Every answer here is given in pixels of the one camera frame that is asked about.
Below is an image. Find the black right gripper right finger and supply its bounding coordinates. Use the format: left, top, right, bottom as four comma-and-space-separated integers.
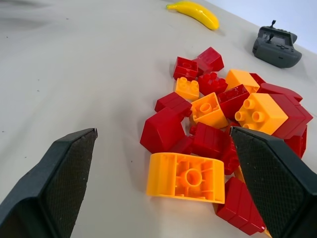
229, 125, 317, 238

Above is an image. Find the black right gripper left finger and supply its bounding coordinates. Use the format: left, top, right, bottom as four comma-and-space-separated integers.
0, 127, 98, 238

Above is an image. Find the orange block with studs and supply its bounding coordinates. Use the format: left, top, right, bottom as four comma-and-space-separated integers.
234, 93, 289, 135

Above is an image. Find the large orange curved block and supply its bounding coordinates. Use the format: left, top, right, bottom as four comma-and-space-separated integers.
146, 152, 225, 205

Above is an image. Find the orange hollow block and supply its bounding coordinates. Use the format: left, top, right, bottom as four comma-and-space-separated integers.
191, 92, 229, 129

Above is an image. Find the red studded block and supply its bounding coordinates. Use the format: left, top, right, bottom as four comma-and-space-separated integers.
197, 71, 228, 96

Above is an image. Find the large red block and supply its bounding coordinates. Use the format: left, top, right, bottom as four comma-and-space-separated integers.
140, 107, 189, 154

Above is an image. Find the small orange studded block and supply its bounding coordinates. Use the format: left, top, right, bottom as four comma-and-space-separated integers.
175, 76, 200, 102

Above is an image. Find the dark grey remote controller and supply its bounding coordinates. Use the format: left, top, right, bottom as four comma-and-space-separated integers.
252, 20, 303, 69

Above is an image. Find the red hollow block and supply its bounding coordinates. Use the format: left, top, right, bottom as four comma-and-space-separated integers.
172, 56, 199, 81

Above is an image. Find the yellow plastic banana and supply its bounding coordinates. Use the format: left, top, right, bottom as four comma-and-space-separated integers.
166, 0, 220, 31

